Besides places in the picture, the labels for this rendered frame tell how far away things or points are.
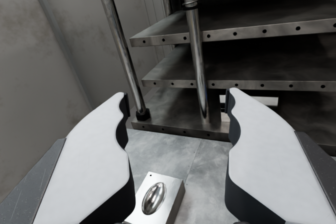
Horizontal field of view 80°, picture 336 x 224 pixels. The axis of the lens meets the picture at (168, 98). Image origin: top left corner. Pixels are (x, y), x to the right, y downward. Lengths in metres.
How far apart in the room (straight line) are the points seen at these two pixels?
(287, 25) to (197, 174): 0.69
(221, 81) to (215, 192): 0.51
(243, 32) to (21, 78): 1.77
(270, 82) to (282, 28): 0.24
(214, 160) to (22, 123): 1.68
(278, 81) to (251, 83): 0.11
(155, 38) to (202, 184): 0.72
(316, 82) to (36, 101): 2.05
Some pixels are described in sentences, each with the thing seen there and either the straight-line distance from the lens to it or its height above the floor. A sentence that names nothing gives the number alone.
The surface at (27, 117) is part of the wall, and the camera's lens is 2.15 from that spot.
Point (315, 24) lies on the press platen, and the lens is 0.96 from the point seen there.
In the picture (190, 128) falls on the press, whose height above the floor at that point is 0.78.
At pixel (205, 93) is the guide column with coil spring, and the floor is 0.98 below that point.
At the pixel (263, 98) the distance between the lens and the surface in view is 1.07.
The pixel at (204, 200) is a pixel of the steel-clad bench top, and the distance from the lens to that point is 0.85.
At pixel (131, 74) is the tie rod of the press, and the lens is 1.17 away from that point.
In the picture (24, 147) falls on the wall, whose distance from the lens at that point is 2.20.
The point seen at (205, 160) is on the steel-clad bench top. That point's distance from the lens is 0.96.
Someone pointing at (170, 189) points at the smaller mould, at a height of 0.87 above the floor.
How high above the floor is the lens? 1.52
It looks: 30 degrees down
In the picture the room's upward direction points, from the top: 13 degrees counter-clockwise
